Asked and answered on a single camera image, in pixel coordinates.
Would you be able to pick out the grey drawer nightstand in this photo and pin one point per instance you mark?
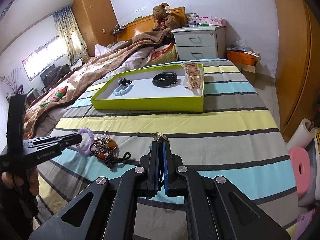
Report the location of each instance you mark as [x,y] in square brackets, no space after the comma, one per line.
[197,43]

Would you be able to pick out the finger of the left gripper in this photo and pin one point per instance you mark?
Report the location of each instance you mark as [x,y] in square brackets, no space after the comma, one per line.
[62,141]

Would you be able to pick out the brown teddy bear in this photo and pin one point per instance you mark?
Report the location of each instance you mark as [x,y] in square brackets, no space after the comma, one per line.
[165,21]

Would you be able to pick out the striped tablecloth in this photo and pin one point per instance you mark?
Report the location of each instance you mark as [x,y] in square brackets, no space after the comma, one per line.
[235,136]

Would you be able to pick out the lime green shallow box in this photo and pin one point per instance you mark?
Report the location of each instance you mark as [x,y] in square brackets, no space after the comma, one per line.
[145,96]

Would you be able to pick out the white paper roll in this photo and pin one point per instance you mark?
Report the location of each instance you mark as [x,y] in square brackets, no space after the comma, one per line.
[302,136]

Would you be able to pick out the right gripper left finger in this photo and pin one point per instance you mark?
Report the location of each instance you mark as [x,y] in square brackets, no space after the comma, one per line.
[105,209]

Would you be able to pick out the brown fleece blanket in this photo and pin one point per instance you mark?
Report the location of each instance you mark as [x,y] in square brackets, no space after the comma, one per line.
[80,78]

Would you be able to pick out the rose gold claw hair clip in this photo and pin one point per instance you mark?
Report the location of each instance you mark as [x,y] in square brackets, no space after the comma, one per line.
[193,75]

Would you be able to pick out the black wristband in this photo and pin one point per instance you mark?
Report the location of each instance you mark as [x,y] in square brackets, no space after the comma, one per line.
[164,79]

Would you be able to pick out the pink foam stool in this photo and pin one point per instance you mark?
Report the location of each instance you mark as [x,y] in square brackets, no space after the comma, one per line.
[301,167]

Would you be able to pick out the patterned window curtain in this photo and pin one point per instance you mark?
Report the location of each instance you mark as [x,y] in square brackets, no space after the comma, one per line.
[74,46]

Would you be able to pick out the black small hair clip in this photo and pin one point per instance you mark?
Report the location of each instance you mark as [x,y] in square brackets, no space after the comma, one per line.
[124,82]

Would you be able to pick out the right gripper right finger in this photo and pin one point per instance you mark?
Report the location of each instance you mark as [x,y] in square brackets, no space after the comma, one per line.
[215,208]

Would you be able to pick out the wooden wardrobe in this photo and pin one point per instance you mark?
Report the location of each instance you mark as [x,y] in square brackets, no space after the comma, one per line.
[95,19]

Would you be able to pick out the red green plaid cushion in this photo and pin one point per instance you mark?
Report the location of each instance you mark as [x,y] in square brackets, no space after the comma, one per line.
[55,96]

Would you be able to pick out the orange storage box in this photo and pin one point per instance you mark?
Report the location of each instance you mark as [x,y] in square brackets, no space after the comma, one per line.
[243,56]

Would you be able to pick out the wooden door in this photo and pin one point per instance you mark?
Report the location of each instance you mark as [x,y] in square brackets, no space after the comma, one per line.
[297,75]

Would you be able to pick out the wooden headboard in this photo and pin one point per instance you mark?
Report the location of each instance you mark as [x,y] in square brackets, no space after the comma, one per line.
[146,23]

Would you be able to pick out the pink floral box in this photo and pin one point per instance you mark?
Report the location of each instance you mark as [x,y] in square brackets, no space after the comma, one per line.
[212,21]

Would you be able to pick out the yellow mattress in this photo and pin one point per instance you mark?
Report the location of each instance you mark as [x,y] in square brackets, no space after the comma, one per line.
[164,54]

